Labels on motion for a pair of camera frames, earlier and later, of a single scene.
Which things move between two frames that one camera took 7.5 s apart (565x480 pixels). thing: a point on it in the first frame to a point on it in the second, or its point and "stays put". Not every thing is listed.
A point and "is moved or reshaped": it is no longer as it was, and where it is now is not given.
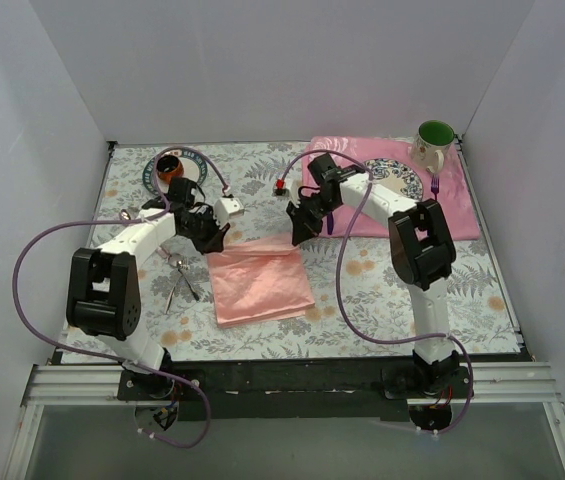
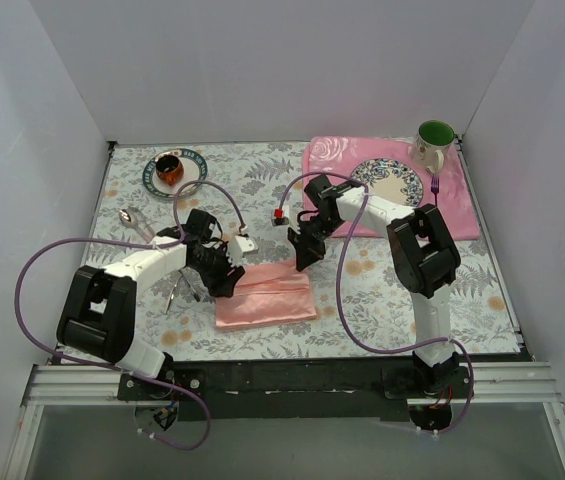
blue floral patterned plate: (396, 175) stays put
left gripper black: (207, 231) to (220, 273)
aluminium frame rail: (100, 384) stays put
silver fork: (183, 265) stays put
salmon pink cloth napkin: (258, 281) is moved or reshaped
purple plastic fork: (435, 185) stays put
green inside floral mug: (432, 145) stays put
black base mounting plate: (294, 390) stays put
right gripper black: (306, 215) to (307, 238)
